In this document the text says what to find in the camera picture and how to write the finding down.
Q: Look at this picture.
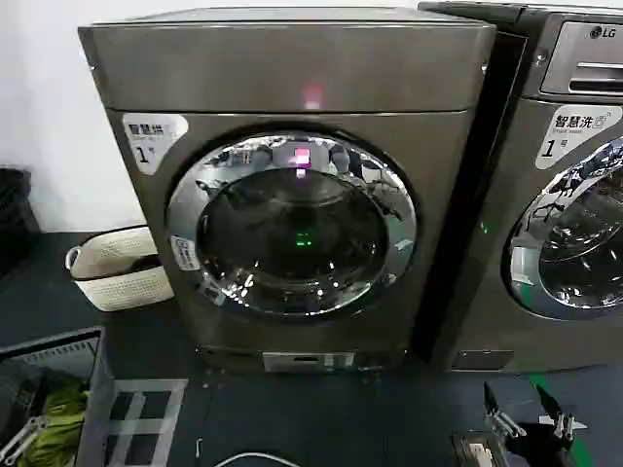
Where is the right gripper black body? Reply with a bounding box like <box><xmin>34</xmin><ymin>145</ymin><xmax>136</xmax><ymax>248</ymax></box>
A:
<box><xmin>503</xmin><ymin>419</ymin><xmax>581</xmax><ymax>467</ymax></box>

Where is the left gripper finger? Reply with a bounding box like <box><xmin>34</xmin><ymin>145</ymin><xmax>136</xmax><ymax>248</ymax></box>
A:
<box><xmin>3</xmin><ymin>425</ymin><xmax>49</xmax><ymax>462</ymax></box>
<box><xmin>11</xmin><ymin>413</ymin><xmax>53</xmax><ymax>442</ymax></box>

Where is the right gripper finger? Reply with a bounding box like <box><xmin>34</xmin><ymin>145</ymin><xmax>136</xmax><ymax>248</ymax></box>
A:
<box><xmin>483</xmin><ymin>381</ymin><xmax>529</xmax><ymax>438</ymax></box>
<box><xmin>534</xmin><ymin>383</ymin><xmax>589</xmax><ymax>439</ymax></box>

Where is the green garment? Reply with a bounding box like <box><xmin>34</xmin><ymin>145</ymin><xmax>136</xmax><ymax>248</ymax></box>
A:
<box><xmin>22</xmin><ymin>382</ymin><xmax>90</xmax><ymax>467</ymax></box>

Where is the grey slatted laundry basket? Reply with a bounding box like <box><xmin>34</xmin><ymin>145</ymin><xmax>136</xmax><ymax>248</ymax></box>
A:
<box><xmin>0</xmin><ymin>326</ymin><xmax>190</xmax><ymax>467</ymax></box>

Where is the round chrome-rimmed glass door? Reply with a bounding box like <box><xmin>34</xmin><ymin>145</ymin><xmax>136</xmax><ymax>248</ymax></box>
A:
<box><xmin>505</xmin><ymin>138</ymin><xmax>623</xmax><ymax>335</ymax></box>

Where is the white perforated laundry basket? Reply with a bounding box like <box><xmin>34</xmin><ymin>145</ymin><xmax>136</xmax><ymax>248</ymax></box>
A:
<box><xmin>65</xmin><ymin>224</ymin><xmax>176</xmax><ymax>313</ymax></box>

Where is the black crate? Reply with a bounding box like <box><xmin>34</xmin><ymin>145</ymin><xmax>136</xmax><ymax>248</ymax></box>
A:
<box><xmin>0</xmin><ymin>165</ymin><xmax>34</xmax><ymax>279</ymax></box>

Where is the grey dryer with drawer panel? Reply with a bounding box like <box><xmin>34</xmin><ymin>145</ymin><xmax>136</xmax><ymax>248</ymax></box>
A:
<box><xmin>417</xmin><ymin>0</ymin><xmax>623</xmax><ymax>375</ymax></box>

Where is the round glass dryer door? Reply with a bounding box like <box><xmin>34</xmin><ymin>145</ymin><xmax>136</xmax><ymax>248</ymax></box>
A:
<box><xmin>164</xmin><ymin>129</ymin><xmax>419</xmax><ymax>318</ymax></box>

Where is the grey dryer with round door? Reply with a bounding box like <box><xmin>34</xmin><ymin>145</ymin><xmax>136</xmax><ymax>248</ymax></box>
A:
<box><xmin>77</xmin><ymin>9</ymin><xmax>530</xmax><ymax>376</ymax></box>

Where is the white cable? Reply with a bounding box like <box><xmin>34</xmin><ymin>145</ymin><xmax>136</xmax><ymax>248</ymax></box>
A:
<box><xmin>212</xmin><ymin>450</ymin><xmax>289</xmax><ymax>467</ymax></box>

